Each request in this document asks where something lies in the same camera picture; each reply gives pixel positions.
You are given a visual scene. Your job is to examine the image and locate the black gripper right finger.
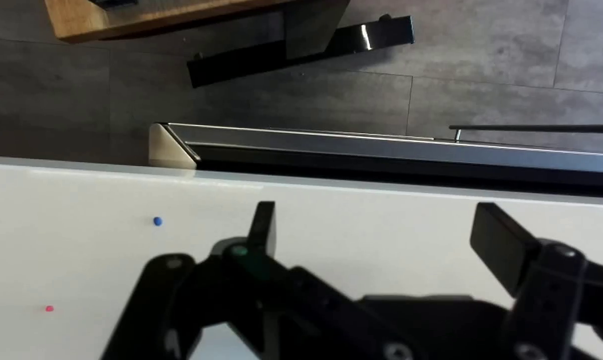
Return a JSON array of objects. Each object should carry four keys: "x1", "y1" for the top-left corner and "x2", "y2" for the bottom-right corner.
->
[{"x1": 468, "y1": 202, "x2": 603, "y2": 360}]

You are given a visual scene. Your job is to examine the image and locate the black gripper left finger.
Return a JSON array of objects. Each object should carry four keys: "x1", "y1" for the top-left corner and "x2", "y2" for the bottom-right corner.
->
[{"x1": 99, "y1": 201, "x2": 422, "y2": 360}]

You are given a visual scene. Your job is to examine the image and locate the thin black rod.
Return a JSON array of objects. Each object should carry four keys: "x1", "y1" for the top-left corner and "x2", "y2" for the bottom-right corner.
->
[{"x1": 446, "y1": 122, "x2": 603, "y2": 145}]

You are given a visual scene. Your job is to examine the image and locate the black bar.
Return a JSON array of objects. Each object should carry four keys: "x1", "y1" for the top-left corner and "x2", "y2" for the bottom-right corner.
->
[{"x1": 185, "y1": 14, "x2": 414, "y2": 91}]

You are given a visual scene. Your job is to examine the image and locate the wooden board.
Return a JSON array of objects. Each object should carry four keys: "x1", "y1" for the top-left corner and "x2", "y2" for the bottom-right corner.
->
[{"x1": 43, "y1": 0, "x2": 297, "y2": 45}]

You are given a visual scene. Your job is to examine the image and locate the metal table rail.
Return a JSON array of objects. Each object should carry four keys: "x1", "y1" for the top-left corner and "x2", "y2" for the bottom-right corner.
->
[{"x1": 165, "y1": 120, "x2": 603, "y2": 198}]

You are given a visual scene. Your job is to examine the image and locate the beige corner bracket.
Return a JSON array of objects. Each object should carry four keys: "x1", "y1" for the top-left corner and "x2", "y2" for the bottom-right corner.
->
[{"x1": 145, "y1": 122, "x2": 201, "y2": 170}]

